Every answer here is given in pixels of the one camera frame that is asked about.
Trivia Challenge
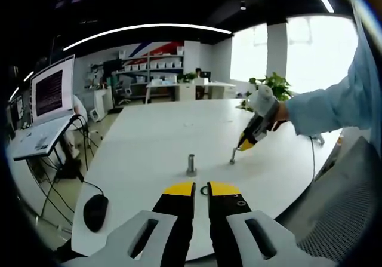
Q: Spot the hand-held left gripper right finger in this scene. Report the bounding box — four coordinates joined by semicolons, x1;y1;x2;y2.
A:
207;181;338;267

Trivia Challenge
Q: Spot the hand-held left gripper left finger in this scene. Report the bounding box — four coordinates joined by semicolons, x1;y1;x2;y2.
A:
64;181;196;267

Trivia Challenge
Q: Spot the shelf with white bins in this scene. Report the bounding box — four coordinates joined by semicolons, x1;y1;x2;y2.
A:
113;45;186;82

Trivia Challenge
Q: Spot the black computer mouse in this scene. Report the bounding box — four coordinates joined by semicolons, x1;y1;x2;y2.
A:
83;194;110;234

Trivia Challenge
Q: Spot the white standing desk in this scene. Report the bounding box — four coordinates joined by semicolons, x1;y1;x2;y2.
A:
11;114;81;162

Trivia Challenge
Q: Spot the computer monitor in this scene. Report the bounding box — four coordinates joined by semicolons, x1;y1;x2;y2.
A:
29;54;75;123

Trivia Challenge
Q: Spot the curved ceiling light strip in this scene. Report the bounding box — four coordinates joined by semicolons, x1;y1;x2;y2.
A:
62;23;232;51

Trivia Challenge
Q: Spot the white background desk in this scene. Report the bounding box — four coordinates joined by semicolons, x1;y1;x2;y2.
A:
146;81;236;103

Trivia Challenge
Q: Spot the thick threaded steel stud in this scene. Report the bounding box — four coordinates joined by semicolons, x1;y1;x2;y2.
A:
186;154;199;177

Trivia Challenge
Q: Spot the grey mesh office chair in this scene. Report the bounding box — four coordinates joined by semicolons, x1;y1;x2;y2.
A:
274;135;382;267

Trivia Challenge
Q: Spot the white office chair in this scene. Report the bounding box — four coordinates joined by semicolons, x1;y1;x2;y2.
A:
115;78;133;105

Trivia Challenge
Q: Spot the black mouse cable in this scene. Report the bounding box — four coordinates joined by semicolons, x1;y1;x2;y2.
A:
79;176;105;197

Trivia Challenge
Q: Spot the green potted plant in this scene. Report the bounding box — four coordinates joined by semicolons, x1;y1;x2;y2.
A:
238;72;293;112

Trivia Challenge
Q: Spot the person's right hand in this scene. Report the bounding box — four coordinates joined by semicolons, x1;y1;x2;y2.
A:
268;101;289;132

